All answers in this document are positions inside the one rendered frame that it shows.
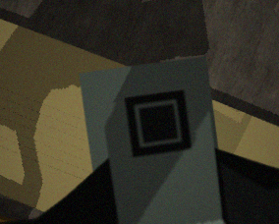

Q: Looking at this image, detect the tan panel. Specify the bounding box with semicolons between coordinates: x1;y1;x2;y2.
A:
0;19;279;212

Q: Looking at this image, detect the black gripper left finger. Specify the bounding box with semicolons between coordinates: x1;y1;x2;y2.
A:
0;158;119;224

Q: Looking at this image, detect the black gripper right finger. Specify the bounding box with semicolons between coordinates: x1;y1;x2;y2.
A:
214;147;279;224

